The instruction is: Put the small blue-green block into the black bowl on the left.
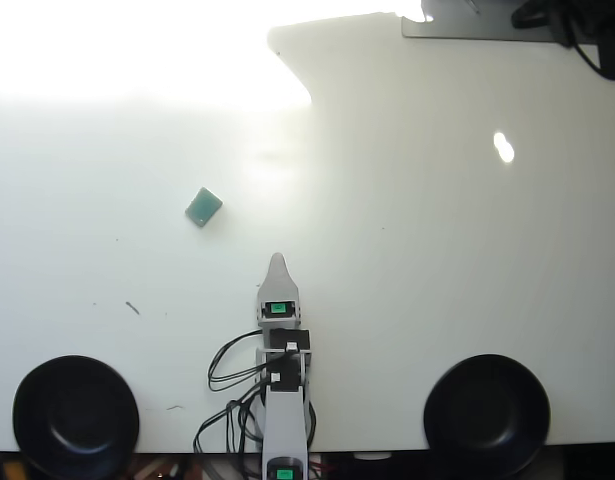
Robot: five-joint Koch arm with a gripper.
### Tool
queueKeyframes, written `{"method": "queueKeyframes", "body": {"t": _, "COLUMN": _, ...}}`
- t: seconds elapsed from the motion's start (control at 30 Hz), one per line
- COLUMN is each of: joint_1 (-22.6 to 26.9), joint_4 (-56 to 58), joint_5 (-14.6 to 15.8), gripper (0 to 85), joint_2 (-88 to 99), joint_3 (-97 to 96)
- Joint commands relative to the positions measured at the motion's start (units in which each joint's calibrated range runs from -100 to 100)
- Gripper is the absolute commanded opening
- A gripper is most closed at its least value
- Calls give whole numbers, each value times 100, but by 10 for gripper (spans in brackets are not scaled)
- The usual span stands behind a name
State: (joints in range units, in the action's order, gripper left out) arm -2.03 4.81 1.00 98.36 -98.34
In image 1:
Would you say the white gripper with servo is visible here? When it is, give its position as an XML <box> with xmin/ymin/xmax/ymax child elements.
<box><xmin>256</xmin><ymin>252</ymin><xmax>302</xmax><ymax>329</ymax></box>

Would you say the blue foam cube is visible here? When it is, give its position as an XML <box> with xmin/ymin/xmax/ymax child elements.
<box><xmin>184</xmin><ymin>186</ymin><xmax>224</xmax><ymax>229</ymax></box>

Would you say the black servo cable loop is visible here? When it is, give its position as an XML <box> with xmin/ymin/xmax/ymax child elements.
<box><xmin>207</xmin><ymin>329</ymin><xmax>268</xmax><ymax>394</ymax></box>

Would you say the black servo cable bundle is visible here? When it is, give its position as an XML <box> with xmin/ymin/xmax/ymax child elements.
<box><xmin>192</xmin><ymin>387</ymin><xmax>267</xmax><ymax>456</ymax></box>

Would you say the black bowl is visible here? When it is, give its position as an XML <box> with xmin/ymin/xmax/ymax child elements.
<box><xmin>11</xmin><ymin>354</ymin><xmax>141</xmax><ymax>480</ymax></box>
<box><xmin>422</xmin><ymin>353</ymin><xmax>552</xmax><ymax>479</ymax></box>

